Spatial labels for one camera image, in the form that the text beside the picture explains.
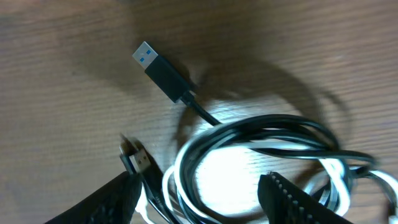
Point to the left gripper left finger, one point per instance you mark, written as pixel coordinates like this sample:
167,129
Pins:
115,203

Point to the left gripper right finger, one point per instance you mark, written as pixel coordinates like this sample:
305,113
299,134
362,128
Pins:
284,203

